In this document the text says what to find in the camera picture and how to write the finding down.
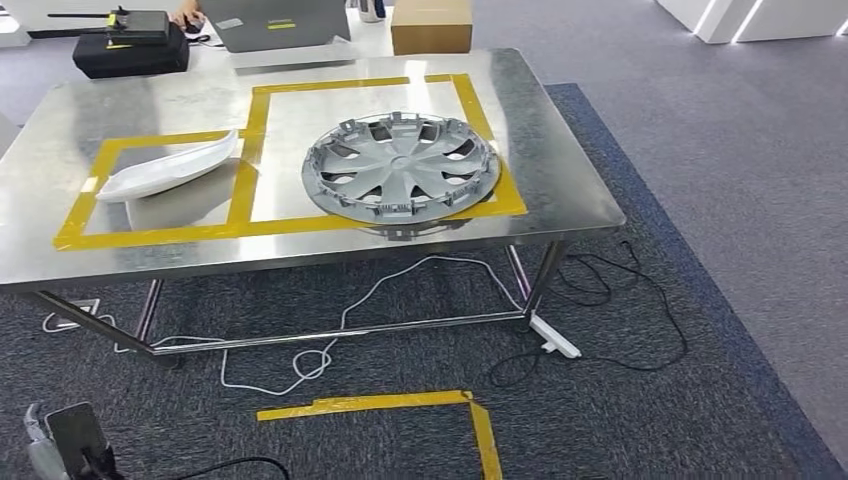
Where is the floor socket box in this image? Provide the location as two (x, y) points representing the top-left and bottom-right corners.
(55, 297), (103, 331)

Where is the white curved car trim part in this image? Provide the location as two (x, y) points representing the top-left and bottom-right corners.
(95, 128), (239, 205)

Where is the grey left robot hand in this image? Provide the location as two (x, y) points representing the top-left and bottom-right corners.
(23, 402), (68, 480)

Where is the person at laptop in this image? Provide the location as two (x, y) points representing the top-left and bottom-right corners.
(170, 0), (207, 32)

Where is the grey laptop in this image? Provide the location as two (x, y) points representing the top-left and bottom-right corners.
(201, 0), (353, 55)

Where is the white lit display plinth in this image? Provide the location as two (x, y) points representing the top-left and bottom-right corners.
(655, 0), (848, 45)

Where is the black floor cable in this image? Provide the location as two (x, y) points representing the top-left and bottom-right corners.
(489, 241), (690, 390)

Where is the black radio controller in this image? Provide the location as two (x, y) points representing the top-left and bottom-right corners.
(46, 5), (172, 48)

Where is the grey plastic wheel hubcap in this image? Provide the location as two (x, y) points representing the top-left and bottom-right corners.
(300, 110), (502, 227)

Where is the black carrying case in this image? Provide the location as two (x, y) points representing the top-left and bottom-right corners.
(70, 24), (191, 81)

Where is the white power strip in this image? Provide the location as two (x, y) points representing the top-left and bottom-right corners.
(527, 313), (584, 361)

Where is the stainless steel workbench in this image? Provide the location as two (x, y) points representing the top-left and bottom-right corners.
(0, 47), (628, 371)

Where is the brown cardboard box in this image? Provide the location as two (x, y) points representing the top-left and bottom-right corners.
(390, 0), (474, 57)

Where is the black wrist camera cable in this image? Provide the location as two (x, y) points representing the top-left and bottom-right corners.
(151, 456), (291, 480)

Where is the thin white floor cable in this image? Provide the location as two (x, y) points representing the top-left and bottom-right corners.
(40, 310), (227, 353)

